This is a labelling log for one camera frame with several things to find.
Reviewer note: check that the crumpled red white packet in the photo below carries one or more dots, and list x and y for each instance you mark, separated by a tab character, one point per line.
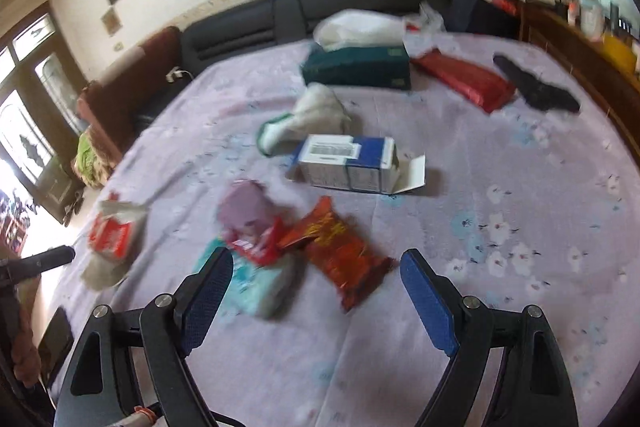
112	239

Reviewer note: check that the white jar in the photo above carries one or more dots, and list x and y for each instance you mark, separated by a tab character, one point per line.
591	21

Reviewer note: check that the red white candy wrapper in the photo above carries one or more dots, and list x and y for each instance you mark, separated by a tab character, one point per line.
257	244

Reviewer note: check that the black leather sofa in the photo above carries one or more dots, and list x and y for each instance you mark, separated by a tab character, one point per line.
240	27

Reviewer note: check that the wooden glazed door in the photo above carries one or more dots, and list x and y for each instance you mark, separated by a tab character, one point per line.
35	107

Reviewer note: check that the teal tissue pack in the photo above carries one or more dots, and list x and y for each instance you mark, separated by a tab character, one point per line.
260	289

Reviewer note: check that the purple floral tablecloth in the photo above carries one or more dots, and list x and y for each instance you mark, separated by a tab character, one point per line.
475	207

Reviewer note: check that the green tissue box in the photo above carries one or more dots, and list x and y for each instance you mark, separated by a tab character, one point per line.
355	67

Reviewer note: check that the black bag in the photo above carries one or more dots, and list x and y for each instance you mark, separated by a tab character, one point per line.
475	14

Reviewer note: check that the brown armchair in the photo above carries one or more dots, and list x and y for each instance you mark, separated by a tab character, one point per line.
130	92

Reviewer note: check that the red foil packet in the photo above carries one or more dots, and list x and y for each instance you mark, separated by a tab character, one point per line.
465	82

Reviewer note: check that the pink crumpled wrapper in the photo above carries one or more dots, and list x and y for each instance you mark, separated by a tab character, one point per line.
245	207

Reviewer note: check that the blue white medicine box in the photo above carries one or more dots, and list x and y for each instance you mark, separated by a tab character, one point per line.
345	164

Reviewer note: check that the green cloth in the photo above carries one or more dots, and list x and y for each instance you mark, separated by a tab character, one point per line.
89	157

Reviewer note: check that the small wall notice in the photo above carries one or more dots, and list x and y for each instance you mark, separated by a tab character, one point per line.
112	20

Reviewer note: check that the black flat object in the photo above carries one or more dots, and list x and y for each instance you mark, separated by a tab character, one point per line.
56	342

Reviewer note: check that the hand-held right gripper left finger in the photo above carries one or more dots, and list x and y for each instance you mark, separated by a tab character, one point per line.
202	307

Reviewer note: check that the yellow tape roll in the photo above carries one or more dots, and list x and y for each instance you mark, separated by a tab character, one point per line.
620	52

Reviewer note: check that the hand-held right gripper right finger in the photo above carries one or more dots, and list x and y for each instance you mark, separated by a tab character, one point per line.
430	302

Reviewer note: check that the black toy gun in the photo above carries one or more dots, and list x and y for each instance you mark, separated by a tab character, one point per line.
537	89

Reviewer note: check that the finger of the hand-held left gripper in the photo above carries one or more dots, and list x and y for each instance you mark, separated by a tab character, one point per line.
45	258

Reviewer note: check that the wooden cabinet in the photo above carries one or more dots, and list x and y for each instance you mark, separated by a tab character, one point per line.
575	62

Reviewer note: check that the red snack packet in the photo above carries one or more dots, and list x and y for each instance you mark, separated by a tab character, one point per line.
345	257

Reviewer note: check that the person's left forearm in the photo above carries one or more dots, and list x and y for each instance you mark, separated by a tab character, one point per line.
25	347

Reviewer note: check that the slippers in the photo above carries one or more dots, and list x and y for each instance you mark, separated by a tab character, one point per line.
74	207

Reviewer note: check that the wall socket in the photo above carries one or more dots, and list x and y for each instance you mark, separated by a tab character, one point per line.
119	46

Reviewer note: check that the white plastic bag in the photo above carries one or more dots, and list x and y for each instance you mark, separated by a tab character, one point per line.
427	19

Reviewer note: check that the white sock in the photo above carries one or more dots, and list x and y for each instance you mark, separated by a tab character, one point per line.
315	112

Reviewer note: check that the dark glass bottle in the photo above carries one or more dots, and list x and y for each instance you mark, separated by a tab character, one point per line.
615	16

